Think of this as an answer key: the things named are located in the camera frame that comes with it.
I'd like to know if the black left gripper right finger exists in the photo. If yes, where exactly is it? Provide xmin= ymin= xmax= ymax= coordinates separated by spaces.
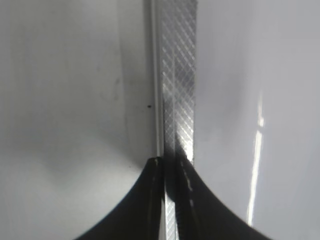
xmin=173 ymin=142 xmax=268 ymax=240

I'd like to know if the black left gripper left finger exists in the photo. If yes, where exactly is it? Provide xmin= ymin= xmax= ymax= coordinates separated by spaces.
xmin=78 ymin=157 xmax=165 ymax=240

